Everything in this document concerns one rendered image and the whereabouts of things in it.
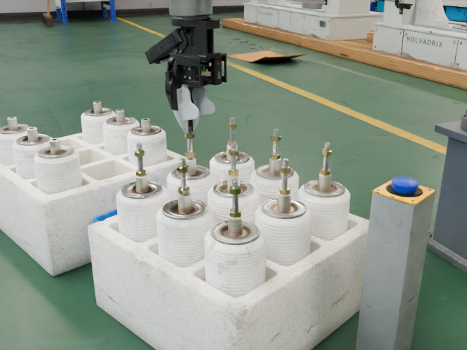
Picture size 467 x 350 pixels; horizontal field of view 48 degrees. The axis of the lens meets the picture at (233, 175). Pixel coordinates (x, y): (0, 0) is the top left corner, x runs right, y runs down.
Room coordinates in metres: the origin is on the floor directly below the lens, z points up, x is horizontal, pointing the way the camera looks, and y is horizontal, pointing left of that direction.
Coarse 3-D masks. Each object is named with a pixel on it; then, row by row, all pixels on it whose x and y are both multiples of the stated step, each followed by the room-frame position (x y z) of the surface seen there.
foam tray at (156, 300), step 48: (96, 240) 0.86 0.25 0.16; (336, 240) 0.82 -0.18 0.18; (96, 288) 0.87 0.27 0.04; (144, 288) 0.76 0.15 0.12; (192, 288) 0.67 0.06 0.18; (288, 288) 0.69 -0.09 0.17; (336, 288) 0.79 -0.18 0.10; (144, 336) 0.77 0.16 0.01; (192, 336) 0.67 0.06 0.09; (240, 336) 0.61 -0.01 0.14; (288, 336) 0.69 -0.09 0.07
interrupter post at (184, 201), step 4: (180, 196) 0.79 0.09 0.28; (184, 196) 0.79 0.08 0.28; (188, 196) 0.79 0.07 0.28; (180, 200) 0.79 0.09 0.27; (184, 200) 0.79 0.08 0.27; (188, 200) 0.79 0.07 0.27; (180, 204) 0.79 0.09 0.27; (184, 204) 0.79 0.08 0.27; (188, 204) 0.79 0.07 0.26; (180, 208) 0.79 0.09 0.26; (184, 208) 0.79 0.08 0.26; (188, 208) 0.79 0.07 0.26
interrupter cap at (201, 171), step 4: (176, 168) 0.98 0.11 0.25; (196, 168) 0.98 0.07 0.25; (200, 168) 0.98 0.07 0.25; (204, 168) 0.98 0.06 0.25; (172, 172) 0.96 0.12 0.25; (176, 172) 0.96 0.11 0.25; (196, 172) 0.97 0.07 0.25; (200, 172) 0.96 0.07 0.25; (204, 172) 0.96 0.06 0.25; (208, 172) 0.96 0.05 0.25; (176, 176) 0.94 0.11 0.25; (180, 176) 0.94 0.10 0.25; (188, 176) 0.94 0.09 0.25; (192, 176) 0.94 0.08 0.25; (196, 176) 0.94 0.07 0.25; (200, 176) 0.94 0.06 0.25; (204, 176) 0.94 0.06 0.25; (188, 180) 0.93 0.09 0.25; (192, 180) 0.93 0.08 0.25
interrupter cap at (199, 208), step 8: (176, 200) 0.83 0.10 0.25; (192, 200) 0.83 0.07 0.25; (168, 208) 0.79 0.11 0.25; (176, 208) 0.80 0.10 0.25; (192, 208) 0.80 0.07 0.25; (200, 208) 0.79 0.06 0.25; (168, 216) 0.77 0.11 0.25; (176, 216) 0.77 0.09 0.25; (184, 216) 0.77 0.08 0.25; (192, 216) 0.76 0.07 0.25; (200, 216) 0.77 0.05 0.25
